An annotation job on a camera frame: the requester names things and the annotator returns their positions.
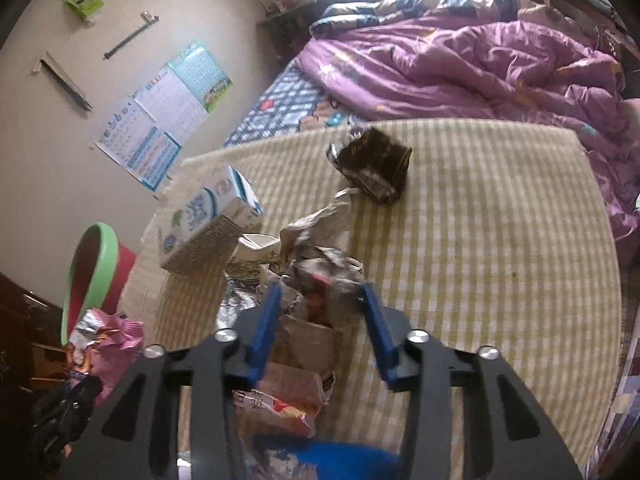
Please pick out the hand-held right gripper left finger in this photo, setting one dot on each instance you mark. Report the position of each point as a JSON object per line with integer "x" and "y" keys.
{"x": 265, "y": 330}

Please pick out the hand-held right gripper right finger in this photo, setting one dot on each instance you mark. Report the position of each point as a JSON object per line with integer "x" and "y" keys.
{"x": 377, "y": 335}

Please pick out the grey paper wrapper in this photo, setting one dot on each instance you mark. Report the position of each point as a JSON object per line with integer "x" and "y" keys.
{"x": 325, "y": 270}

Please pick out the pink snack packet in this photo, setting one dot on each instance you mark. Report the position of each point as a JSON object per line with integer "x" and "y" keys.
{"x": 110, "y": 345}

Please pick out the red bin with green rim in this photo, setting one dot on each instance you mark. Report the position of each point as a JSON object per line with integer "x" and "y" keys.
{"x": 122, "y": 270}

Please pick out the silver foil wrapper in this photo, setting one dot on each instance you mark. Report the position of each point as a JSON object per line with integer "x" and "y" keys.
{"x": 235, "y": 305}

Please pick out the brown paper wrapper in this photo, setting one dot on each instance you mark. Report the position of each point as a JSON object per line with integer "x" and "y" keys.
{"x": 305, "y": 340}

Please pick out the pink and orange snack bag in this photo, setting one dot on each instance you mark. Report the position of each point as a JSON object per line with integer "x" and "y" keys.
{"x": 285, "y": 395}

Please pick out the white crumpled paper cup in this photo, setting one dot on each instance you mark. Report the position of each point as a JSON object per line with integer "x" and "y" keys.
{"x": 255, "y": 247}

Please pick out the wooden chair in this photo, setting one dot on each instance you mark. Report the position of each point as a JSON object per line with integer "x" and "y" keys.
{"x": 25, "y": 320}

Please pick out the white and blue milk carton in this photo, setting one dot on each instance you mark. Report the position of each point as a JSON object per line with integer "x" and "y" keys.
{"x": 210, "y": 225}

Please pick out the beige crumpled paper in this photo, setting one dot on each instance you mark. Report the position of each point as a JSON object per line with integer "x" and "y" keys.
{"x": 320, "y": 220}

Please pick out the blue plastic wrapper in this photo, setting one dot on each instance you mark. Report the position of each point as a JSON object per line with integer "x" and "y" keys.
{"x": 325, "y": 457}

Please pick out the beige checked straw mat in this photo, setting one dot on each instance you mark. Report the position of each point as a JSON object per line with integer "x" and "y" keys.
{"x": 490, "y": 260}

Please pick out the black crumpled wrapper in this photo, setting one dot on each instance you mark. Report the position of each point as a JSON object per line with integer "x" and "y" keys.
{"x": 375, "y": 165}

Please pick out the blue checked bed sheet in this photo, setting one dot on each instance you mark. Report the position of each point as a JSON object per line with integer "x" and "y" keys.
{"x": 285, "y": 105}

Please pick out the purple quilt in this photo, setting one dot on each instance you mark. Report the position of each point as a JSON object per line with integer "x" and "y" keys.
{"x": 450, "y": 70}

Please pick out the dark side table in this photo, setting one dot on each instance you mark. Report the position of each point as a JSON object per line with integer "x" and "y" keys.
{"x": 287, "y": 25}

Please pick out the blue patterned quilt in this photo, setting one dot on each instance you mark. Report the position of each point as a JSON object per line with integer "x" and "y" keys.
{"x": 400, "y": 7}

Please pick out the green box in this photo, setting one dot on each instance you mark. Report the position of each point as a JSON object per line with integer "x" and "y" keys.
{"x": 82, "y": 4}

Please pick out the dark wooden headboard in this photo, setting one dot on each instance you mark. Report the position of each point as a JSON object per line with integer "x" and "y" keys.
{"x": 590, "y": 5}

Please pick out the blue wall poster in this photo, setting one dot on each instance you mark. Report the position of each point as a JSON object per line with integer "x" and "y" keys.
{"x": 140, "y": 147}

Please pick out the white wall poster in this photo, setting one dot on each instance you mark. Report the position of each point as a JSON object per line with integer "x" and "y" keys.
{"x": 172, "y": 105}

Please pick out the green wall poster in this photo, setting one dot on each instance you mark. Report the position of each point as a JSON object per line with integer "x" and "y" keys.
{"x": 200, "y": 72}

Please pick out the long metal bracket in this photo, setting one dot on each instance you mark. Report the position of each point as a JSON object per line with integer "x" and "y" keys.
{"x": 62, "y": 77}

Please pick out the short metal bracket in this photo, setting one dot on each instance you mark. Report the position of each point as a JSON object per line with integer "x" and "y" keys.
{"x": 131, "y": 35}

